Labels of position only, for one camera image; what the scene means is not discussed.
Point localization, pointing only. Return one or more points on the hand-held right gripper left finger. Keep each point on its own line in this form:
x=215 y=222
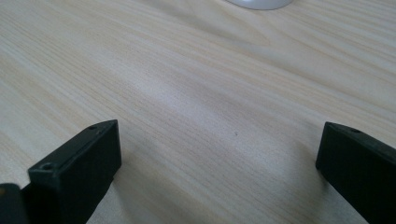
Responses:
x=77 y=174

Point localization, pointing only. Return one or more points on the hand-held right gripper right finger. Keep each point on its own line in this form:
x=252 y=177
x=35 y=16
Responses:
x=361 y=165

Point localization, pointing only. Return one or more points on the white round plate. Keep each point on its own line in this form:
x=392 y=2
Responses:
x=260 y=3

